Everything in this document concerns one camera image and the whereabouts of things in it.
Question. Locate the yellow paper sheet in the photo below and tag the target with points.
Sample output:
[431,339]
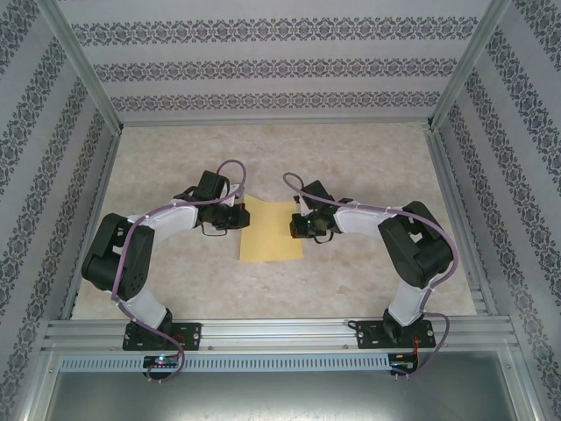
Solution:
[271,232]

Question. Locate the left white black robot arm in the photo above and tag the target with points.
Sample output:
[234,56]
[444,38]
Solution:
[144,307]

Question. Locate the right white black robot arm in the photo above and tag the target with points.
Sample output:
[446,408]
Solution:
[409,307]

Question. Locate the grey sheet metal panel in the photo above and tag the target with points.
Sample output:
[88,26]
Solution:
[280,394]

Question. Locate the aluminium back rail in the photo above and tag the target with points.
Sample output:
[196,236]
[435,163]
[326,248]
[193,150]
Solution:
[276,121]

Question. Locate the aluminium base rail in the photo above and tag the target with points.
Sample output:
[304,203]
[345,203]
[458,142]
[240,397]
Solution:
[280,333]

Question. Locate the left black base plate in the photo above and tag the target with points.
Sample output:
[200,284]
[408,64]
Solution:
[193,335]

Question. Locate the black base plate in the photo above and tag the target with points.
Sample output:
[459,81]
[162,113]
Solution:
[368,335]
[193,335]

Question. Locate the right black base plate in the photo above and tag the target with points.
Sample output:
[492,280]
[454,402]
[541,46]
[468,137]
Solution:
[368,335]

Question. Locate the aluminium table side rail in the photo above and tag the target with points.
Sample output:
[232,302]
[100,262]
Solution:
[90,228]
[462,228]

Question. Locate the aluminium upright frame post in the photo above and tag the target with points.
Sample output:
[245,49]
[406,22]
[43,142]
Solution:
[83,66]
[471,66]

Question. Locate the aluminium frame leg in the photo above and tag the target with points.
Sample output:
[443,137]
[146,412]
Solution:
[523,381]
[39,381]

